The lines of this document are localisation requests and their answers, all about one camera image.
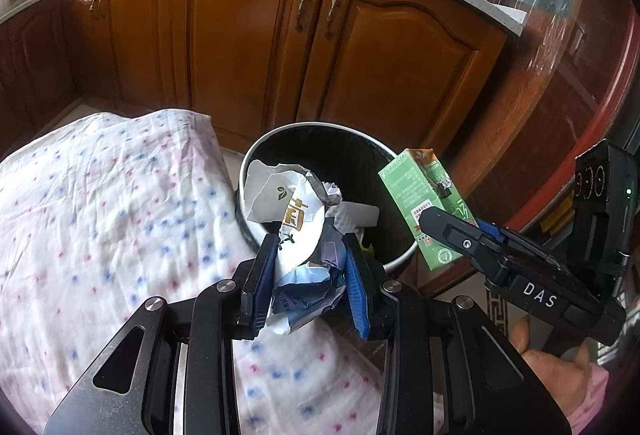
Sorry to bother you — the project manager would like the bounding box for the wooden kitchen cabinet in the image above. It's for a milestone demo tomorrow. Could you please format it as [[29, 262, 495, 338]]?
[[0, 0, 512, 156]]

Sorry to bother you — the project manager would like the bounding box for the person's right forearm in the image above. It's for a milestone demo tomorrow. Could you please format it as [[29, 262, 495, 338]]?
[[567, 362, 612, 435]]

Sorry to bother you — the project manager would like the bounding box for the blue white packet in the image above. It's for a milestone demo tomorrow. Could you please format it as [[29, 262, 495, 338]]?
[[266, 225, 349, 337]]

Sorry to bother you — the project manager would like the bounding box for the wooden glass-door cabinet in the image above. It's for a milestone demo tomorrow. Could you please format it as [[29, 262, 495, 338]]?
[[435, 0, 640, 297]]

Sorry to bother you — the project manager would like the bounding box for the round white trash bin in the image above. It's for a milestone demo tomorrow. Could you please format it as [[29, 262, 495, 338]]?
[[235, 121, 419, 274]]

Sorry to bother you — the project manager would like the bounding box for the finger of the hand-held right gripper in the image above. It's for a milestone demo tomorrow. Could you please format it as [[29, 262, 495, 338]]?
[[416, 206, 507, 277], [474, 221, 572, 277]]

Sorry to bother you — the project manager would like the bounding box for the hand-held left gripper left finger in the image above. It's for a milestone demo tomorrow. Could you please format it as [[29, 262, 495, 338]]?
[[44, 234, 281, 435]]

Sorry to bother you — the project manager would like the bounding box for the person's right hand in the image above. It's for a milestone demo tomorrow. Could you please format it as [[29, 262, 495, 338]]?
[[512, 316, 597, 417]]

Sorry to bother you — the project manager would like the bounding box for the white paper lid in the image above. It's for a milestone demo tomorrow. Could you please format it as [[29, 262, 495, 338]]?
[[243, 159, 344, 279]]

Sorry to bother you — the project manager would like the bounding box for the floral white blanket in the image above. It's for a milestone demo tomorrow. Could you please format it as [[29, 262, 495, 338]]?
[[0, 109, 447, 435]]

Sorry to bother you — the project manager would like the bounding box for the green drink carton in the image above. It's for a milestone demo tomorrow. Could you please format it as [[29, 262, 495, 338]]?
[[376, 146, 469, 273]]

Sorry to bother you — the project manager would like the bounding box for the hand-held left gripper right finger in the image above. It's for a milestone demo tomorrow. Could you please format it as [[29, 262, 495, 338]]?
[[341, 231, 572, 435]]

